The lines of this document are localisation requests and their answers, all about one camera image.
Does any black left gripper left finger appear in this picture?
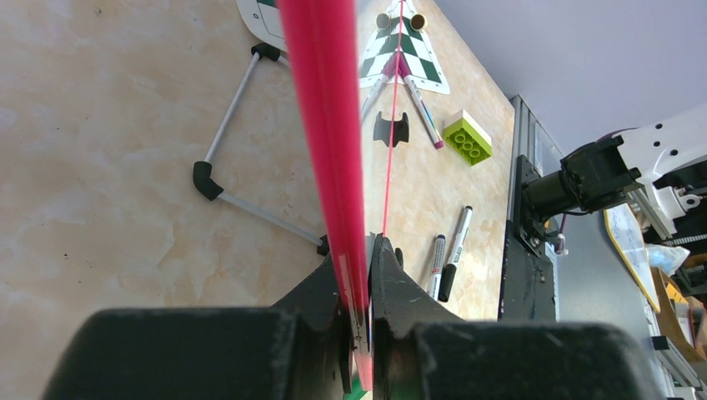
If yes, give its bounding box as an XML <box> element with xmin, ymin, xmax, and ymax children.
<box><xmin>43</xmin><ymin>258</ymin><xmax>351</xmax><ymax>399</ymax></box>

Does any wooden chess piece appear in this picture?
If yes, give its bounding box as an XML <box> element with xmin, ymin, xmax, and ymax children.
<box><xmin>409</xmin><ymin>13</ymin><xmax>428</xmax><ymax>32</ymax></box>

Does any pink-framed whiteboard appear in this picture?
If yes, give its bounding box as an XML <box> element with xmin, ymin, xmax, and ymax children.
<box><xmin>277</xmin><ymin>1</ymin><xmax>403</xmax><ymax>391</ymax></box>

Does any blue-capped marker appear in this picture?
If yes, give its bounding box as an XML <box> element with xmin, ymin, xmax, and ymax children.
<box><xmin>427</xmin><ymin>234</ymin><xmax>446</xmax><ymax>300</ymax></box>

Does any grey whiteboard stand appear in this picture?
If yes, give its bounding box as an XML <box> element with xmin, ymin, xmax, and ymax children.
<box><xmin>192</xmin><ymin>42</ymin><xmax>329</xmax><ymax>256</ymax></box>

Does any black-capped marker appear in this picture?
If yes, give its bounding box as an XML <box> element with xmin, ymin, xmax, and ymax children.
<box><xmin>438</xmin><ymin>205</ymin><xmax>473</xmax><ymax>303</ymax></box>

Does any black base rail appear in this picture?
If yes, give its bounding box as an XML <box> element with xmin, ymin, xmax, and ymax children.
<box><xmin>498</xmin><ymin>95</ymin><xmax>557</xmax><ymax>323</ymax></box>

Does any green-capped marker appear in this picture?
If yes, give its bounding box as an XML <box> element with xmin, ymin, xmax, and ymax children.
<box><xmin>343</xmin><ymin>377</ymin><xmax>368</xmax><ymax>400</ymax></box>

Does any lime green toy brick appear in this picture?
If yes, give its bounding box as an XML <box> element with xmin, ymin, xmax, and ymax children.
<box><xmin>443</xmin><ymin>109</ymin><xmax>493</xmax><ymax>167</ymax></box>

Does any purple-capped marker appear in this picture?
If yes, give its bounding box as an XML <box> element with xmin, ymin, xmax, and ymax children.
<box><xmin>398</xmin><ymin>52</ymin><xmax>444</xmax><ymax>150</ymax></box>

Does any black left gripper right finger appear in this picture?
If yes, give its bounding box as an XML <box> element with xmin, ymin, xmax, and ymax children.
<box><xmin>370</xmin><ymin>236</ymin><xmax>663</xmax><ymax>399</ymax></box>

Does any green white chessboard mat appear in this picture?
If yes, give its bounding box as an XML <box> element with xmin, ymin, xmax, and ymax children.
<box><xmin>236</xmin><ymin>0</ymin><xmax>450</xmax><ymax>95</ymax></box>

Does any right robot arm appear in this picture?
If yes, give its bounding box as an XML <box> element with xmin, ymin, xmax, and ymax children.
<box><xmin>514</xmin><ymin>105</ymin><xmax>706</xmax><ymax>241</ymax></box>

